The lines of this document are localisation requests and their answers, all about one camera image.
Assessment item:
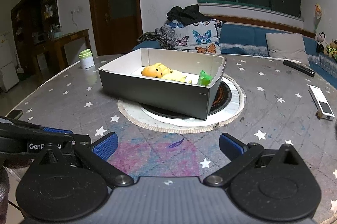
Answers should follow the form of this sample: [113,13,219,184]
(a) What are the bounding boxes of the grey plain cushion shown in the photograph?
[266,33,310,66]

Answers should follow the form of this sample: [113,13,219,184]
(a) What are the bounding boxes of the blue sofa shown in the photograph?
[131,22,337,90]

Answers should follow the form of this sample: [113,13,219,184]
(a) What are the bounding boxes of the white jar green lid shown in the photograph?
[78,49,94,69]

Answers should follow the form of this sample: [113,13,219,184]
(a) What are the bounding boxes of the round white table hotplate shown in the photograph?
[118,74,246,134]

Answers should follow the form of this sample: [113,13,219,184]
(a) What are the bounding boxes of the grey cardboard box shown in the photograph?
[99,48,226,120]

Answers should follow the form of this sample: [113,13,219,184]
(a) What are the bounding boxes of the yellow plush toy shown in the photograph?
[161,70,192,84]

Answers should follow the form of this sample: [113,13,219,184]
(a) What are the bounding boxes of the panda plush toy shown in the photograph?
[315,31,328,53]

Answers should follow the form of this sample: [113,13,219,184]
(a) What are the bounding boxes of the white refrigerator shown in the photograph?
[0,34,19,92]

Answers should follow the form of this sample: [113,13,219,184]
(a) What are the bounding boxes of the black remote control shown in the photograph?
[283,59,315,78]

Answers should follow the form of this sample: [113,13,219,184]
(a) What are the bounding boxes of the white remote control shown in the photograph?
[308,85,335,121]

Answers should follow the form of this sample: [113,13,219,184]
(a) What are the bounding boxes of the colourful small plush toys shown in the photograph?
[326,40,337,58]

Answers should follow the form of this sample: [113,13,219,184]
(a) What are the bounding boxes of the dark wooden door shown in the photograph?
[89,0,143,55]

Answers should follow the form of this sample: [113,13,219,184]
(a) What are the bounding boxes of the striped dark clothes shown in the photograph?
[137,25,176,49]

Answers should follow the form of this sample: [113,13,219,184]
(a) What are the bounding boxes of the wooden side table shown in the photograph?
[33,29,91,73]

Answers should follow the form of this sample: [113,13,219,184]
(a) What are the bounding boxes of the black clothes pile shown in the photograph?
[167,4,212,26]

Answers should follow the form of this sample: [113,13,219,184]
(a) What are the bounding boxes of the green plastic packet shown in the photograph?
[198,70,213,86]

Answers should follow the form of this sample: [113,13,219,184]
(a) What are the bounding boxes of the butterfly print cushion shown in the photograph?
[165,19,223,54]

